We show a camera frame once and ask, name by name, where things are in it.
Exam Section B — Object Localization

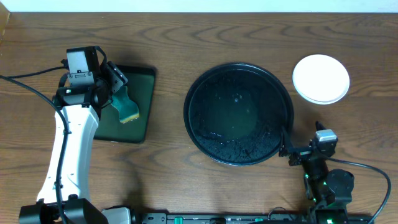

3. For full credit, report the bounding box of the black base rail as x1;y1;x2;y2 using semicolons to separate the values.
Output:
136;211;376;224

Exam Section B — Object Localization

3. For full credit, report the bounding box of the pink plate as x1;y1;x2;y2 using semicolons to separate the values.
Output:
292;54;350;105

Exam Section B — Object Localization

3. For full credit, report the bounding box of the black rectangular tray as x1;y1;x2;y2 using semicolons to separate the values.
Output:
94;65;155;143

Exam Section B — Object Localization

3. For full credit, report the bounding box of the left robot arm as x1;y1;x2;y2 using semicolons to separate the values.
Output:
19;62;132;223

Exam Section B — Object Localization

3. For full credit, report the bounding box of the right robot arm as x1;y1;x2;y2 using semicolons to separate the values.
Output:
279;122;354;223

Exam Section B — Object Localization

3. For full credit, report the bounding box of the round black tray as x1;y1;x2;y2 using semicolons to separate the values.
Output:
183;63;294;166

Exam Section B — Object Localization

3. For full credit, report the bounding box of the green yellow sponge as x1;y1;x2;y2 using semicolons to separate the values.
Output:
111;86;140;123

